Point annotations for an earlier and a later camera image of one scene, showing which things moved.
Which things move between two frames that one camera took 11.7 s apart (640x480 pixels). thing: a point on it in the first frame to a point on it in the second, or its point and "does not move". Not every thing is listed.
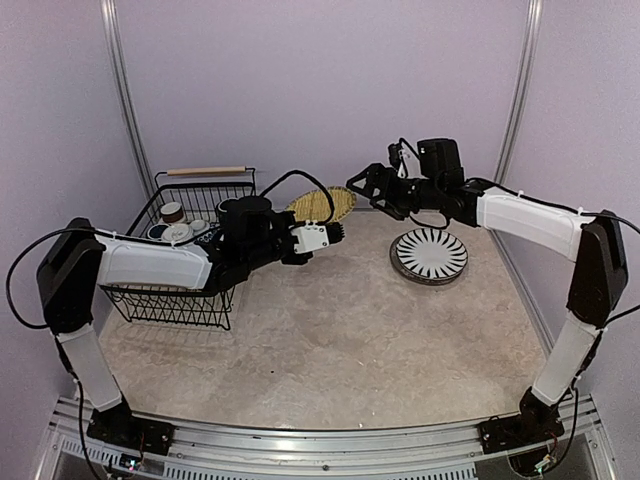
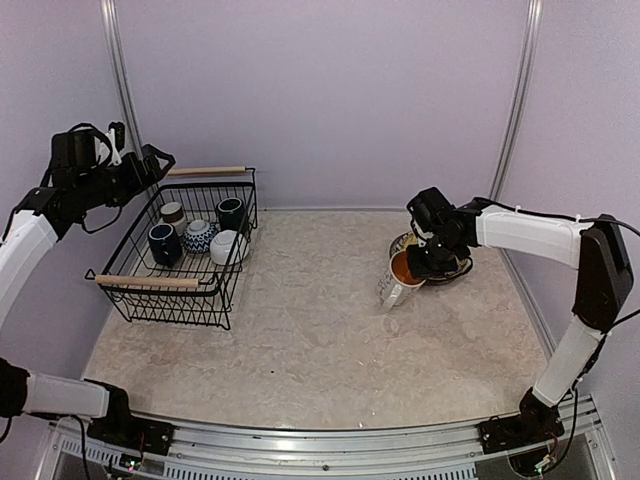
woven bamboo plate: x=314 y=205 to x=409 y=239
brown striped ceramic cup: x=172 y=212 does not move
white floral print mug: x=177 y=232 to x=397 y=280
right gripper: x=376 y=172 to x=417 y=264
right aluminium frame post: x=522 y=92 does not move
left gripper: x=297 y=262 to x=138 y=179
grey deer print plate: x=399 y=270 to x=461 y=267
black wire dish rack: x=184 y=202 does not move
